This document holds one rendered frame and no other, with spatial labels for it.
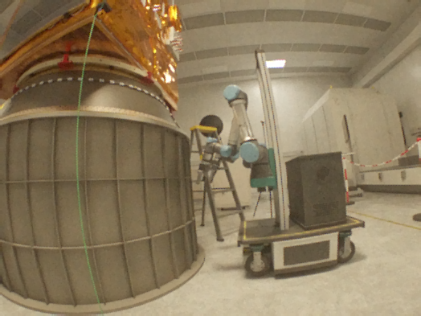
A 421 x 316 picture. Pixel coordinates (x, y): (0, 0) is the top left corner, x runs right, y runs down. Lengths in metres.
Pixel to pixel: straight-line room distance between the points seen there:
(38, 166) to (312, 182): 1.72
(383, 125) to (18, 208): 8.06
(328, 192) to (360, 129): 5.54
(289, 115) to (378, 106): 4.16
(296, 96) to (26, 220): 10.06
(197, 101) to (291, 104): 4.34
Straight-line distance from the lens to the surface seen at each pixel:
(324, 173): 1.53
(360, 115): 7.13
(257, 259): 1.53
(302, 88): 10.46
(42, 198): 1.32
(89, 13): 1.60
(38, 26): 2.01
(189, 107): 9.82
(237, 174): 5.00
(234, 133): 1.51
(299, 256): 1.49
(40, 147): 1.34
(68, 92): 1.50
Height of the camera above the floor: 0.72
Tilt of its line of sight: 7 degrees up
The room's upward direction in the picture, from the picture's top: 5 degrees counter-clockwise
